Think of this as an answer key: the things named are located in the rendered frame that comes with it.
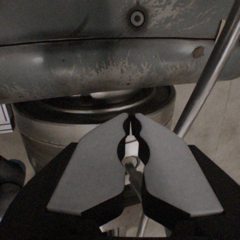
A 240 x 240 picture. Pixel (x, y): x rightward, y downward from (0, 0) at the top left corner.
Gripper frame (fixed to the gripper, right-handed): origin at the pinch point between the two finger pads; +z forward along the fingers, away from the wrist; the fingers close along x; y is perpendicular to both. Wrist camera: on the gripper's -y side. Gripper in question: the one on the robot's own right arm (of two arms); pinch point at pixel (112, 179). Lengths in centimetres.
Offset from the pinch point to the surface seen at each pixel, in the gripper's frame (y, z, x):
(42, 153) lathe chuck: -23.0, -13.8, 12.0
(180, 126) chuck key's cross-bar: -32.7, -0.2, 24.3
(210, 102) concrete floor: 41, 142, -108
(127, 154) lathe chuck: -23.2, -1.8, 16.0
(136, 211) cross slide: 39.2, 14.2, -10.6
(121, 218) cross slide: 41.3, 6.6, -10.6
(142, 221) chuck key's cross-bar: -16.5, -1.7, 22.9
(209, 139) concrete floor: 96, 159, -108
